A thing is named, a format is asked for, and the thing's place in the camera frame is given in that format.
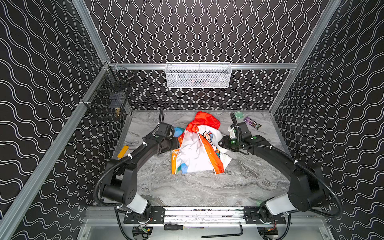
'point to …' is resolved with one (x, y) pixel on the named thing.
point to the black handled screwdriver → (175, 227)
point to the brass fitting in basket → (117, 111)
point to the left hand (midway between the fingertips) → (180, 146)
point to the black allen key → (208, 236)
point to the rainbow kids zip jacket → (202, 148)
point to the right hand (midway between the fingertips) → (220, 144)
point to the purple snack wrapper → (252, 122)
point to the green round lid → (239, 114)
